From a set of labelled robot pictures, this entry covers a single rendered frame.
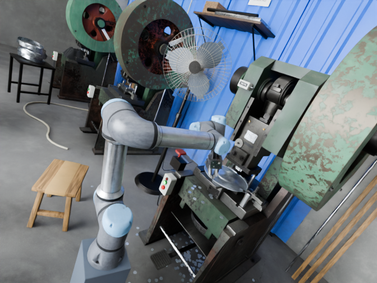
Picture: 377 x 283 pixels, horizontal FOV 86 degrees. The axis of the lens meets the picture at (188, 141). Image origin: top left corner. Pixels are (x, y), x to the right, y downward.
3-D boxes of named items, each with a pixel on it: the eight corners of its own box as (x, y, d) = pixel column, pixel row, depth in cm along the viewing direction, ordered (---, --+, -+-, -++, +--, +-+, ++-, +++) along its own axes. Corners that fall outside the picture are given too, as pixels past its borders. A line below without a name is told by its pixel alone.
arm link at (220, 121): (207, 115, 101) (220, 114, 106) (205, 136, 105) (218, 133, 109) (216, 118, 95) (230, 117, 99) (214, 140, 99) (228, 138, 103)
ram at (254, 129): (243, 169, 116) (269, 123, 107) (224, 155, 126) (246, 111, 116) (256, 167, 129) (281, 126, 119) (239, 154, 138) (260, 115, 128)
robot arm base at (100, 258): (88, 274, 78) (94, 257, 75) (85, 241, 89) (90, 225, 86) (127, 265, 87) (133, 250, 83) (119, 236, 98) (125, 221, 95)
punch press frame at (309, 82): (194, 282, 123) (327, 64, 79) (159, 228, 150) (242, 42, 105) (255, 240, 180) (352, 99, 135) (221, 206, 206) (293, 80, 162)
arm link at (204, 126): (201, 129, 88) (221, 127, 93) (189, 119, 96) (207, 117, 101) (198, 145, 91) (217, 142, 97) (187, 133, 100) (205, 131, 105)
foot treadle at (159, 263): (155, 275, 123) (157, 269, 121) (147, 260, 129) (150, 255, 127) (214, 243, 164) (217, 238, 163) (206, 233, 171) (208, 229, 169)
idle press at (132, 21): (88, 165, 208) (137, -27, 150) (69, 123, 272) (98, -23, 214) (193, 162, 314) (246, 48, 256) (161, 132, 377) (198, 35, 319)
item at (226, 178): (229, 195, 106) (230, 194, 105) (194, 164, 124) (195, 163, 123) (255, 188, 126) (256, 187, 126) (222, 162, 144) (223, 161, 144)
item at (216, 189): (206, 205, 113) (216, 186, 108) (191, 189, 121) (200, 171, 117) (231, 198, 130) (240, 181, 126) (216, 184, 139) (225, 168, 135)
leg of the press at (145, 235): (145, 246, 150) (190, 142, 120) (138, 234, 157) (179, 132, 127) (218, 217, 216) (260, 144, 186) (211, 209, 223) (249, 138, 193)
